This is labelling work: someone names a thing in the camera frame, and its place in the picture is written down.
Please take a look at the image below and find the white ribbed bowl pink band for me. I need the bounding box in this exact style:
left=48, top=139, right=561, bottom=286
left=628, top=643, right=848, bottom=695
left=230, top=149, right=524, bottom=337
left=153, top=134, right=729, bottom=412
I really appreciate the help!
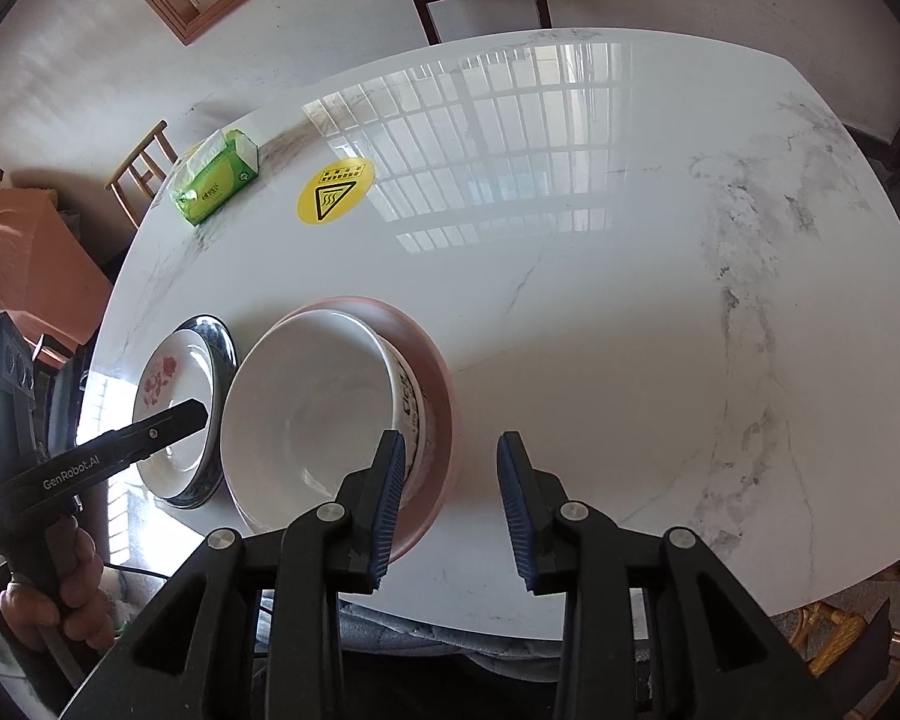
left=220, top=307, right=430, bottom=533

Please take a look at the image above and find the white rose print plate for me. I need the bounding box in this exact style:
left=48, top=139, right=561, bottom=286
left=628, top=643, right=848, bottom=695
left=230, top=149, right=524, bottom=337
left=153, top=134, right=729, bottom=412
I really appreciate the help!
left=133, top=330, right=222, bottom=492

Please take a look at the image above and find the yellow round sticker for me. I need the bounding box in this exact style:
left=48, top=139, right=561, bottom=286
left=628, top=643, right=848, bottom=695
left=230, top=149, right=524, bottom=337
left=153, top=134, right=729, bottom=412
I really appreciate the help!
left=298, top=158, right=377, bottom=227

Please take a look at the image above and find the person's left hand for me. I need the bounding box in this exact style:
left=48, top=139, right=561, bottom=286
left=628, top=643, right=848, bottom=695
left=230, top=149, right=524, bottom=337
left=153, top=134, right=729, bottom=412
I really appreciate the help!
left=0, top=525, right=117, bottom=653

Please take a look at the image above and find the green tissue pack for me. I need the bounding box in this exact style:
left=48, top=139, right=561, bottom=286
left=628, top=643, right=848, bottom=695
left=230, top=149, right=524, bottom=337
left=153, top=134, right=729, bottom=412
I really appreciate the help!
left=172, top=129, right=260, bottom=227

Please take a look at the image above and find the orange covered cabinet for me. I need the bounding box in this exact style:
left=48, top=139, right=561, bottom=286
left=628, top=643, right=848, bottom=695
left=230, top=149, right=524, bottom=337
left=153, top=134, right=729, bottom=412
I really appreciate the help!
left=0, top=187, right=113, bottom=350

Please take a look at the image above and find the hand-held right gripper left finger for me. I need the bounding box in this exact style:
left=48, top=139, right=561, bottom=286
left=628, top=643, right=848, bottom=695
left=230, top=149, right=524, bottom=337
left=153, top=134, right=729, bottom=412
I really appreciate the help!
left=60, top=429, right=407, bottom=720

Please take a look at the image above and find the black cable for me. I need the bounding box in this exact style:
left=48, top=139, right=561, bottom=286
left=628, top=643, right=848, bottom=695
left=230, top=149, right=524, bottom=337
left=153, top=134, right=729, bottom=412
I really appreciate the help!
left=105, top=562, right=177, bottom=582

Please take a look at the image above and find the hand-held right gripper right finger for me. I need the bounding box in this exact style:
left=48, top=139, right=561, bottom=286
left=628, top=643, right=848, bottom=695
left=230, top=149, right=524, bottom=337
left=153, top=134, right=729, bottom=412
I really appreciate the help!
left=495, top=431, right=807, bottom=720

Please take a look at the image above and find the bamboo chair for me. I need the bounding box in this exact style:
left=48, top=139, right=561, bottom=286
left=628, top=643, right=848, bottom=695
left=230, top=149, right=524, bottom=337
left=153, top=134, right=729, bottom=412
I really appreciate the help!
left=784, top=596, right=900, bottom=680

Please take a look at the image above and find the large blue floral plate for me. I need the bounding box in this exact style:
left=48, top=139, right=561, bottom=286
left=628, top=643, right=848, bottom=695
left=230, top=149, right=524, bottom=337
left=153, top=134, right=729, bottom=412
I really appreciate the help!
left=131, top=313, right=239, bottom=512

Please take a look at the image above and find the light wooden chair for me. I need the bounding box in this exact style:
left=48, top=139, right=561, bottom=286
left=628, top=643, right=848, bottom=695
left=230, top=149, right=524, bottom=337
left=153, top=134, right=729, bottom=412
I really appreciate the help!
left=106, top=118, right=181, bottom=230

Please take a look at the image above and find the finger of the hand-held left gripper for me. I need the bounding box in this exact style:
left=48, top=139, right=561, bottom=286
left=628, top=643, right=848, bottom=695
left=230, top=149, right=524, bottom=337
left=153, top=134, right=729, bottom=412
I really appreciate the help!
left=41, top=399, right=211, bottom=476

